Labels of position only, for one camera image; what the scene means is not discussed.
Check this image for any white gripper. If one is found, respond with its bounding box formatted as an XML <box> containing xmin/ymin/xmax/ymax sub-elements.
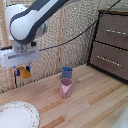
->
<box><xmin>0</xmin><ymin>44</ymin><xmax>41</xmax><ymax>78</ymax></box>

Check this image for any yellow toast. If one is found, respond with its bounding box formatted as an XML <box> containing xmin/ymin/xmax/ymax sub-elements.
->
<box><xmin>18</xmin><ymin>66</ymin><xmax>32</xmax><ymax>80</ymax></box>

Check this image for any blue cup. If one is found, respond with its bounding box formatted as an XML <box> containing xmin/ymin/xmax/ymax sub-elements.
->
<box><xmin>60</xmin><ymin>66</ymin><xmax>74</xmax><ymax>81</ymax></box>

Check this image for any white plate with patterned rim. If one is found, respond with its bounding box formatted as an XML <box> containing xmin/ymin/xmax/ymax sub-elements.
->
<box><xmin>0</xmin><ymin>100</ymin><xmax>41</xmax><ymax>128</ymax></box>

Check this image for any pink cup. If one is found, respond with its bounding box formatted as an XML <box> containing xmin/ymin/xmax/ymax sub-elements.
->
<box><xmin>59</xmin><ymin>78</ymin><xmax>74</xmax><ymax>99</ymax></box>

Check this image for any woven wicker screen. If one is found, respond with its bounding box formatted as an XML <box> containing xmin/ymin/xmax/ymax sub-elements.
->
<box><xmin>0</xmin><ymin>0</ymin><xmax>101</xmax><ymax>94</ymax></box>

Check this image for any dark brown drawer cabinet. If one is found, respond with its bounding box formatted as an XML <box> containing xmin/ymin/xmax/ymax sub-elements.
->
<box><xmin>87</xmin><ymin>9</ymin><xmax>128</xmax><ymax>82</ymax></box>

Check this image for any white rounded object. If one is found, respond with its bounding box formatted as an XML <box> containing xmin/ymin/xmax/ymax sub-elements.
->
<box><xmin>112</xmin><ymin>109</ymin><xmax>128</xmax><ymax>128</ymax></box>

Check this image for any black cable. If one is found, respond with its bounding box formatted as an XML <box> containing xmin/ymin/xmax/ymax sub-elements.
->
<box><xmin>38</xmin><ymin>0</ymin><xmax>122</xmax><ymax>52</ymax></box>

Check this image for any silver drawer handle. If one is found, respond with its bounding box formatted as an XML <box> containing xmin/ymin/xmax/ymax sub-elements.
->
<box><xmin>105</xmin><ymin>28</ymin><xmax>128</xmax><ymax>37</ymax></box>
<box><xmin>96</xmin><ymin>55</ymin><xmax>122</xmax><ymax>67</ymax></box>

